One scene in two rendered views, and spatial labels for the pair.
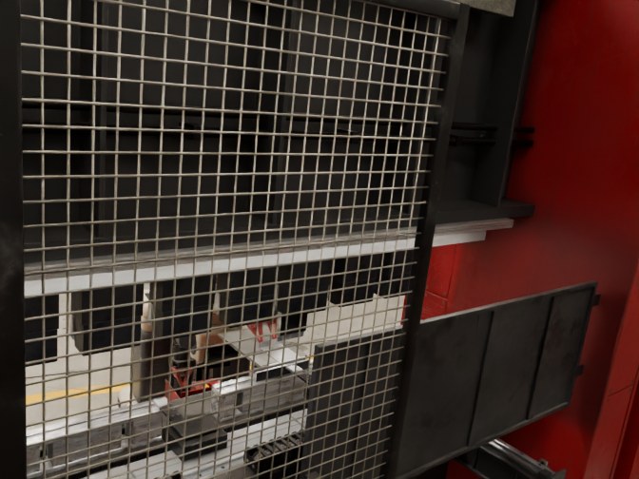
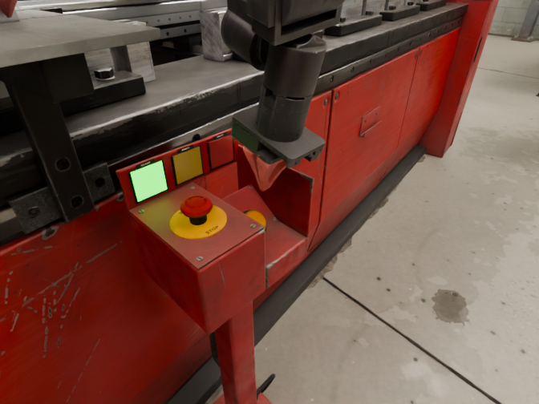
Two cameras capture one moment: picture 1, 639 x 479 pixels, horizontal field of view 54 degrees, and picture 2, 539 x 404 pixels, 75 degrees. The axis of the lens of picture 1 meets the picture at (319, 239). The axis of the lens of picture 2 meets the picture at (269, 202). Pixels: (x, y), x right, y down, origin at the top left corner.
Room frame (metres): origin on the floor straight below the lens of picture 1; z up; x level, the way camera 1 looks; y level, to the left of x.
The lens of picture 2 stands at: (2.34, 0.33, 1.05)
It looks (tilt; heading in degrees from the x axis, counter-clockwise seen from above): 35 degrees down; 167
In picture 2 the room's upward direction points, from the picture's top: straight up
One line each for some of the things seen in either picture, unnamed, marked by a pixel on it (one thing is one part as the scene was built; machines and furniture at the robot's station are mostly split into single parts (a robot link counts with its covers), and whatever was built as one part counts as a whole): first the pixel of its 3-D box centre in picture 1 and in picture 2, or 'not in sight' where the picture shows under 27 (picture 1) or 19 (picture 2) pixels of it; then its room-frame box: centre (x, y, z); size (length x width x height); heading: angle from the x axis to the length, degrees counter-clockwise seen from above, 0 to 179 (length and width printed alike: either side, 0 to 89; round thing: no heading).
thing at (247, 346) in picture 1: (261, 345); (4, 32); (1.91, 0.15, 1.00); 0.26 x 0.18 x 0.01; 40
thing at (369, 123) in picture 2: not in sight; (371, 120); (1.26, 0.94, 0.59); 0.15 x 0.02 x 0.07; 130
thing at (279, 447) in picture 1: (314, 439); not in sight; (1.35, -0.04, 1.02); 0.37 x 0.06 x 0.04; 130
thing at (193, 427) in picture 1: (181, 419); not in sight; (1.39, 0.30, 1.01); 0.26 x 0.12 x 0.05; 40
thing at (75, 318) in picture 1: (106, 313); not in sight; (1.43, 0.50, 1.26); 0.15 x 0.09 x 0.17; 130
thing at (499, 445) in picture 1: (465, 437); not in sight; (1.79, -0.53, 0.81); 0.64 x 0.08 x 0.14; 40
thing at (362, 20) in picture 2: not in sight; (354, 24); (1.19, 0.86, 0.89); 0.30 x 0.05 x 0.03; 130
